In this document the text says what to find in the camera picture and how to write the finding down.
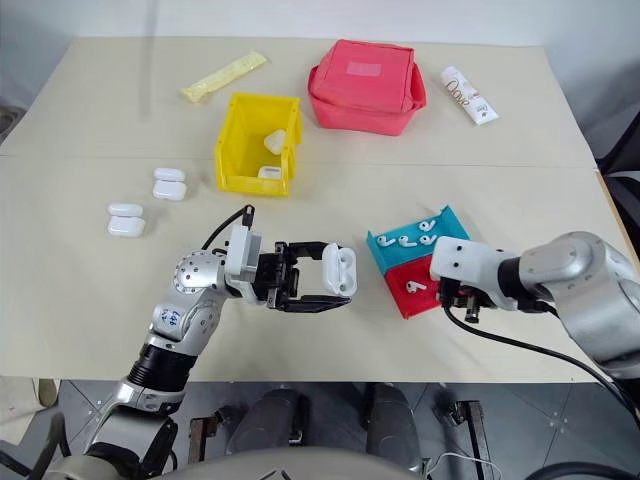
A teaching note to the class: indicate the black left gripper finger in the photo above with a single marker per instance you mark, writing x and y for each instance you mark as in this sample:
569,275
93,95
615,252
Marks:
307,248
315,303

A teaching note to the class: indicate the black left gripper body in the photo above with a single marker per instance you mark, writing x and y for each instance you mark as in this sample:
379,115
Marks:
277,275

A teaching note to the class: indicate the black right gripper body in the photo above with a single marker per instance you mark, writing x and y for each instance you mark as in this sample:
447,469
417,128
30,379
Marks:
465,300

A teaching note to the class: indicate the white earbud case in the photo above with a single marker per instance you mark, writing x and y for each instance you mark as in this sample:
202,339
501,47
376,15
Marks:
270,172
126,222
340,272
169,185
275,141

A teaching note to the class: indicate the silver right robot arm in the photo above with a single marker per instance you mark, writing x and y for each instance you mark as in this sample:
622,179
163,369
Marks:
580,280

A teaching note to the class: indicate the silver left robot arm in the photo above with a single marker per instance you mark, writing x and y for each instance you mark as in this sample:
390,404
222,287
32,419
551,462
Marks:
192,280

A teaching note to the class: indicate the closed white earbud case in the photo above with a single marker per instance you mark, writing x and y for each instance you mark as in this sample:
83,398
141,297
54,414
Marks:
270,172
275,141

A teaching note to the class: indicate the yellow plastic bin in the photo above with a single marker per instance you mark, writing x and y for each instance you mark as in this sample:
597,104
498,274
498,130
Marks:
235,150

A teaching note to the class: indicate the red earbud tray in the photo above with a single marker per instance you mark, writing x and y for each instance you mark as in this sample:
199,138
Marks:
415,300

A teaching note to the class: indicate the white earbud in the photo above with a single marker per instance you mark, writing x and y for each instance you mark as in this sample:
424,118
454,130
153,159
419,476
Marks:
426,225
385,242
414,286
406,242
427,239

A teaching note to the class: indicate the teal earbud tray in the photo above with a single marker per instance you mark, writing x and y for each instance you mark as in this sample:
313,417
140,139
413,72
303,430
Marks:
400,257

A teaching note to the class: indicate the dark rounded robot leg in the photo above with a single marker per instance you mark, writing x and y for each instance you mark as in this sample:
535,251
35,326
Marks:
390,420
270,420

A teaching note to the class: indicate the grey robot torso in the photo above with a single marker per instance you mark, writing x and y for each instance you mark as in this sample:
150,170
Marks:
280,465

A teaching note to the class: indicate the red fabric pouch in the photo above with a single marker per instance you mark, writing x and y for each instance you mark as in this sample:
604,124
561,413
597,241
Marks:
362,85

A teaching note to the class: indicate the yellow snack packet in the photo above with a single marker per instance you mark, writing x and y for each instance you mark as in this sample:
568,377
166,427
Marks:
222,77

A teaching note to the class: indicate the white Dove tube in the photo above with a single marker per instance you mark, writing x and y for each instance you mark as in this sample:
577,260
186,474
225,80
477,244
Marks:
467,95

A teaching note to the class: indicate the black chair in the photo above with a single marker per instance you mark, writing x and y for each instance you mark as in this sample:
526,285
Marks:
622,165

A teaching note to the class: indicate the beige table leg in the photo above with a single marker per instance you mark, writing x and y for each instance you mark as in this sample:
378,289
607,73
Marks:
46,392

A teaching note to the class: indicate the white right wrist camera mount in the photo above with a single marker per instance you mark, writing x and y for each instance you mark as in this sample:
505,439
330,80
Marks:
465,262

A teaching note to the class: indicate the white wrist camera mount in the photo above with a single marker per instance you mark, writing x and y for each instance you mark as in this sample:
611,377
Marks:
240,262
465,262

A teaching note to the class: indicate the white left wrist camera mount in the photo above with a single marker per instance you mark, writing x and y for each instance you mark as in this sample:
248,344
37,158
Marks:
240,262

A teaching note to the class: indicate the dark metal floor frame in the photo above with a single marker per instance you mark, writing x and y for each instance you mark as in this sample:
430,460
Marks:
475,435

